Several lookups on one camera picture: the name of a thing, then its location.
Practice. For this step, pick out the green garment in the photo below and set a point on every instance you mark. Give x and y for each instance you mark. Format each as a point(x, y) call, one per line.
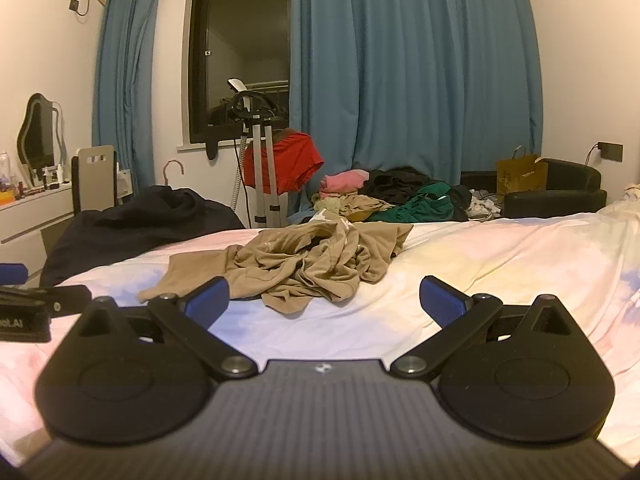
point(425, 207)

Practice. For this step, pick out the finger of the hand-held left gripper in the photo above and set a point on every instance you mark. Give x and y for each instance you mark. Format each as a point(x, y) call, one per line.
point(12, 273)
point(55, 302)

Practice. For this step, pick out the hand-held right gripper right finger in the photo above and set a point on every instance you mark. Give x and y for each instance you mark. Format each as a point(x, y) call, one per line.
point(442, 302)

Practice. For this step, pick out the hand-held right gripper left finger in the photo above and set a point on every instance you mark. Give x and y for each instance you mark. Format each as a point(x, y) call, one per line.
point(210, 300)

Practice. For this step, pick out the black armchair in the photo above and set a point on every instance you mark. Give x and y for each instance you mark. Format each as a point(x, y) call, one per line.
point(565, 185)

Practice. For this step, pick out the tan long-sleeve sweater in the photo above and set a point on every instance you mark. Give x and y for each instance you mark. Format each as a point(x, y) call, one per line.
point(310, 260)

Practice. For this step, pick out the beige clothes heap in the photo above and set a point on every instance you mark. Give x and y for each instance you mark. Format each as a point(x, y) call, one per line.
point(365, 205)

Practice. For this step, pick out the garment steamer stand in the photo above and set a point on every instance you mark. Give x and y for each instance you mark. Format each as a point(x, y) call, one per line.
point(261, 170)

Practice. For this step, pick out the white-backed chair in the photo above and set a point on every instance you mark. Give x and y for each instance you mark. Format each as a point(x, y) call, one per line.
point(95, 180)

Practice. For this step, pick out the small black wall box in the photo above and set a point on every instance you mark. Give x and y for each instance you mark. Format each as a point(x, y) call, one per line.
point(74, 4)

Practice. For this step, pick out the wavy-framed mirror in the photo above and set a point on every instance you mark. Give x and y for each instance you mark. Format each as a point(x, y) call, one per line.
point(37, 135)

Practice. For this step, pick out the dark navy coat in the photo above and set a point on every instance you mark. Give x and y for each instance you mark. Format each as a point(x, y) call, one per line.
point(140, 225)

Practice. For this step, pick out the dark window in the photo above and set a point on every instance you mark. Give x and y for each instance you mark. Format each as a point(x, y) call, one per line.
point(225, 60)

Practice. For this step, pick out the black clothes heap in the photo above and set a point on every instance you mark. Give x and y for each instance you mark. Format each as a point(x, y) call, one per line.
point(395, 182)

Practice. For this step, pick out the white dresser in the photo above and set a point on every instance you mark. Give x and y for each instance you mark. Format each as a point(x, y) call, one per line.
point(30, 217)

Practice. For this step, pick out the narrow blue curtain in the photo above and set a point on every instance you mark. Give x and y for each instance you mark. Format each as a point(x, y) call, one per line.
point(125, 85)

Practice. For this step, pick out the black wall socket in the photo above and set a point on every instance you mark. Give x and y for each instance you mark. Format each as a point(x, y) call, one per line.
point(611, 152)

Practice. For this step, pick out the red garment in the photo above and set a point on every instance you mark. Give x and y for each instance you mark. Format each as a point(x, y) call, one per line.
point(295, 160)

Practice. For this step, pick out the wide blue curtain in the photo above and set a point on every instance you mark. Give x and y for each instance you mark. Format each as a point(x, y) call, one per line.
point(425, 60)

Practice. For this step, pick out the yellow paper bag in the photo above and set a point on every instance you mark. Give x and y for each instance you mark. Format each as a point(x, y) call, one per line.
point(520, 175)

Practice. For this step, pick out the pink garment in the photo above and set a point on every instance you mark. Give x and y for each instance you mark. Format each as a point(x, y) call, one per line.
point(345, 182)

